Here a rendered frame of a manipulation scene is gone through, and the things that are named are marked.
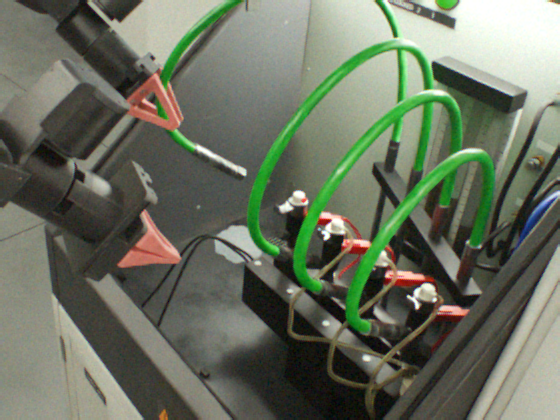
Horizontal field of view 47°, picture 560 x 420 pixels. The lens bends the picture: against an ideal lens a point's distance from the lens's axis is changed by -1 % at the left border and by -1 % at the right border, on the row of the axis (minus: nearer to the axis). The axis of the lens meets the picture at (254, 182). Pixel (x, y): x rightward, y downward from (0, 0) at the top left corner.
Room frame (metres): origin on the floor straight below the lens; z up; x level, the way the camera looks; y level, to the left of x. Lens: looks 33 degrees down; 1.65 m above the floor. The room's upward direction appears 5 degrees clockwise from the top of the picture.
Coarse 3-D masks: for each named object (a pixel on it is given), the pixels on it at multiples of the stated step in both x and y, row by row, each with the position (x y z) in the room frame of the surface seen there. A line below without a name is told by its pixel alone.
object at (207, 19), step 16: (224, 0) 0.83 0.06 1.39; (240, 0) 0.83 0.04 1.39; (384, 0) 0.90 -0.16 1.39; (208, 16) 0.82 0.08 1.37; (192, 32) 0.81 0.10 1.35; (400, 32) 0.91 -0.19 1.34; (176, 48) 0.81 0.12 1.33; (400, 64) 0.91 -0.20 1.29; (160, 80) 0.80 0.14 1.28; (400, 80) 0.91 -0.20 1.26; (400, 96) 0.91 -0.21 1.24; (160, 112) 0.80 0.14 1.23; (400, 128) 0.92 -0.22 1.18; (192, 144) 0.81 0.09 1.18
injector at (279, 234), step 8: (296, 208) 0.78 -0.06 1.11; (304, 208) 0.78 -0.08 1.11; (288, 216) 0.78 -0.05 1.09; (296, 216) 0.78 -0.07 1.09; (304, 216) 0.78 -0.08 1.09; (288, 224) 0.78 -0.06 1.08; (296, 224) 0.78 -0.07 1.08; (280, 232) 0.77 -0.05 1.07; (288, 232) 0.78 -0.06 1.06; (296, 232) 0.78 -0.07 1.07; (288, 240) 0.77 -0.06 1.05; (296, 240) 0.78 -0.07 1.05; (288, 264) 0.78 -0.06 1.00; (288, 272) 0.78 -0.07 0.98
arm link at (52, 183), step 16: (48, 144) 0.44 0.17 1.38; (32, 160) 0.44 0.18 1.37; (48, 160) 0.45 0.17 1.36; (64, 160) 0.46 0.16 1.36; (32, 176) 0.43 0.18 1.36; (48, 176) 0.44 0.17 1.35; (64, 176) 0.45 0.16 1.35; (32, 192) 0.43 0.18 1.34; (48, 192) 0.43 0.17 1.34; (64, 192) 0.44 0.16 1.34; (32, 208) 0.43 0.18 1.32; (48, 208) 0.43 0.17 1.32
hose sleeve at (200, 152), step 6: (198, 144) 0.82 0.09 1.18; (198, 150) 0.81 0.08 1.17; (204, 150) 0.82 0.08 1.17; (198, 156) 0.81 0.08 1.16; (204, 156) 0.81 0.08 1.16; (210, 156) 0.82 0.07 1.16; (216, 156) 0.83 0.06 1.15; (210, 162) 0.82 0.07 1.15; (216, 162) 0.82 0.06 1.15; (222, 162) 0.82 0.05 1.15; (228, 162) 0.83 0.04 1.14; (222, 168) 0.82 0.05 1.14; (228, 168) 0.83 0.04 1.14; (234, 168) 0.83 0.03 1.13; (228, 174) 0.83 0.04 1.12; (234, 174) 0.83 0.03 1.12
